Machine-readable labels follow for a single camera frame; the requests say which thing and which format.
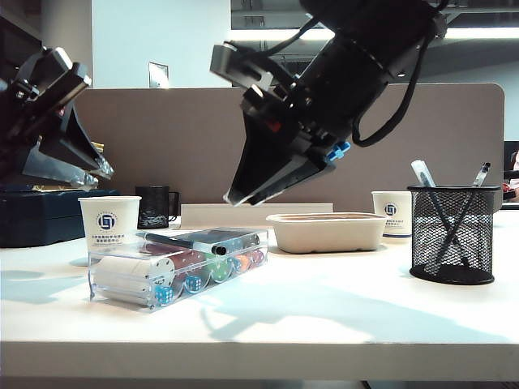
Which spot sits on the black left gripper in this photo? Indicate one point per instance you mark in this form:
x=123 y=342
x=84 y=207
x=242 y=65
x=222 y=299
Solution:
x=24 y=121

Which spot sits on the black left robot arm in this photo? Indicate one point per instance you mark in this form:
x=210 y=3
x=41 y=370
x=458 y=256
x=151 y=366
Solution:
x=16 y=44

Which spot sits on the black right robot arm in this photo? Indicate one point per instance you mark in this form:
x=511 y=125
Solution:
x=365 y=40

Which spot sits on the red poker chips stack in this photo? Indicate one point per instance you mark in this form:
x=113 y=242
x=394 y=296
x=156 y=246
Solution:
x=186 y=259

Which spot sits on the black mesh pen holder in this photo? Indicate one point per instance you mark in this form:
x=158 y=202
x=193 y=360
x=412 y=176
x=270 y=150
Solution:
x=454 y=235

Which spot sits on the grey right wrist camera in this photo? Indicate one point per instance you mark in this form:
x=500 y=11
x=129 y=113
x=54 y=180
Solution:
x=239 y=65

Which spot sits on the brown desk divider panel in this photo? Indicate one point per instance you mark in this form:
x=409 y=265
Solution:
x=182 y=150

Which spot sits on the white paper cup blue logo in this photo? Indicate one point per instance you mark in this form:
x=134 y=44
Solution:
x=391 y=221
x=107 y=223

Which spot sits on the ceiling light strip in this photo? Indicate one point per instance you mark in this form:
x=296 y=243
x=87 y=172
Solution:
x=478 y=33

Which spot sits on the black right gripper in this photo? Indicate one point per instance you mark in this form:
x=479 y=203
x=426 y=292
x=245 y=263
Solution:
x=300 y=109

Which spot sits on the small wall sign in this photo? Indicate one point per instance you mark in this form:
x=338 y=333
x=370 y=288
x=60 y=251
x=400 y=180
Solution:
x=158 y=75

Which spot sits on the white poker chips stack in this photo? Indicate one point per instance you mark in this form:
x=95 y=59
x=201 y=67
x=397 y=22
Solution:
x=129 y=275

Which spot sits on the black monitor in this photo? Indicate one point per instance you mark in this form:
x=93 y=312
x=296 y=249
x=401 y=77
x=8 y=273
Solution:
x=509 y=170

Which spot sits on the seated person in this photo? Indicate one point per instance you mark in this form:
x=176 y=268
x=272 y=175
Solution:
x=515 y=166

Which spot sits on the beige pulp tray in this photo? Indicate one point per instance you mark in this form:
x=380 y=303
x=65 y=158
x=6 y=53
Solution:
x=328 y=237

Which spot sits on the black gel pen clear cap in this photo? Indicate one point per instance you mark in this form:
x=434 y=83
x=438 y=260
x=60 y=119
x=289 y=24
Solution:
x=482 y=174
x=422 y=174
x=170 y=240

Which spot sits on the clear plastic poker chip case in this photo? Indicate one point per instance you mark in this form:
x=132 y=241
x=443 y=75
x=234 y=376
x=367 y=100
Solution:
x=121 y=259

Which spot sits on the blue yellow game box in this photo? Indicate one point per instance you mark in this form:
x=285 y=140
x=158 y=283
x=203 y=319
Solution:
x=52 y=187

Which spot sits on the green poker chips stack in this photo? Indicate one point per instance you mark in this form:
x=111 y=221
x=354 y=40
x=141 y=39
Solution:
x=219 y=267

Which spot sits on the navy blue box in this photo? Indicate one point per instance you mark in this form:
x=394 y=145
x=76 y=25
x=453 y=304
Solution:
x=40 y=219

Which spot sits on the black mug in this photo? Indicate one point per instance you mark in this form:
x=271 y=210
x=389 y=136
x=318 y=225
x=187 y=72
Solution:
x=152 y=208

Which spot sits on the blue die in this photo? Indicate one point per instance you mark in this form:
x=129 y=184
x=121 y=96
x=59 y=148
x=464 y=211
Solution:
x=194 y=284
x=164 y=294

